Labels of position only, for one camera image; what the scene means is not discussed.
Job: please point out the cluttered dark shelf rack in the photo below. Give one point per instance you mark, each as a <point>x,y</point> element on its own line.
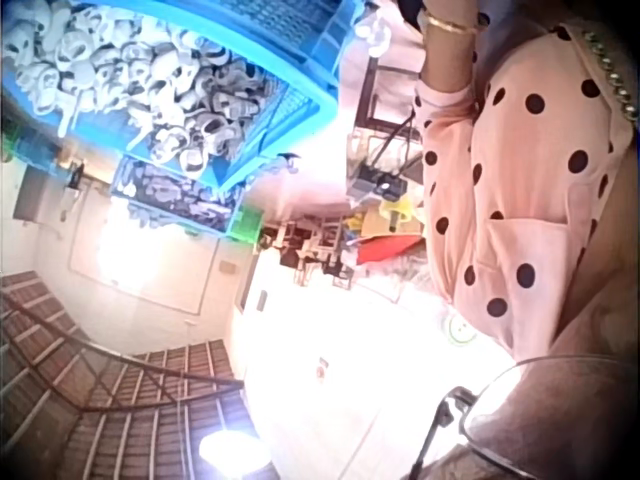
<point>310,250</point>

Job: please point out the brown cardboard piece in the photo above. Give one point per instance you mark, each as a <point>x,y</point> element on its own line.
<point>372,225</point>

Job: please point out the red sheet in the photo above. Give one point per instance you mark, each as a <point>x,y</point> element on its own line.
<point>387,248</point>

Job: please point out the green plastic crate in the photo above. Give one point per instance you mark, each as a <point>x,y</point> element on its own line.
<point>248,222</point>

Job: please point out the white door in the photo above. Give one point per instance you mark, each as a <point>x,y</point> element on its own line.
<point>260,295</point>

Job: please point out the yellow plastic object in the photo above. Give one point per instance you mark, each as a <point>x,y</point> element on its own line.
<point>397,209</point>

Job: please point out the black and grey device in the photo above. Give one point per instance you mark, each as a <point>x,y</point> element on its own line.
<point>382,182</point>

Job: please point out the round green and white object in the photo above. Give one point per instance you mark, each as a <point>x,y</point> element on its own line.
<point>460,327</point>

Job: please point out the empty blue plastic crate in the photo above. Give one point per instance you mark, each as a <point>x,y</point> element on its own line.
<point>305,25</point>

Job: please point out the white plastic part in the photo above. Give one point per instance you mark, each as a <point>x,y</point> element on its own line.
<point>375,31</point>

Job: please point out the round bright lamp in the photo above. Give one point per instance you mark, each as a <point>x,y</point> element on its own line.
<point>229,449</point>

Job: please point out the dark stair railing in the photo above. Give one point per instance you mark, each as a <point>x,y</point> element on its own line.
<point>100,357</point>

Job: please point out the gold bangle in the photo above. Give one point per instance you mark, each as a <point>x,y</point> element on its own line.
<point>450,25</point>

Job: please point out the blue crate of white parts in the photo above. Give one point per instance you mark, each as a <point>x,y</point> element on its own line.
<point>125,65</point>

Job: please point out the green shelf of items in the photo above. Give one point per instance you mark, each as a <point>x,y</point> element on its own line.
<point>27,145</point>

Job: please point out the dark metal table frame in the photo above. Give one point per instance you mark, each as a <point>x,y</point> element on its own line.
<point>372,95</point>

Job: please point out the white wall board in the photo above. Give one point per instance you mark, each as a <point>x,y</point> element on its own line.
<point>145,260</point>

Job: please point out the grey wall box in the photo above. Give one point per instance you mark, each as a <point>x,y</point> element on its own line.
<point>40,192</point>

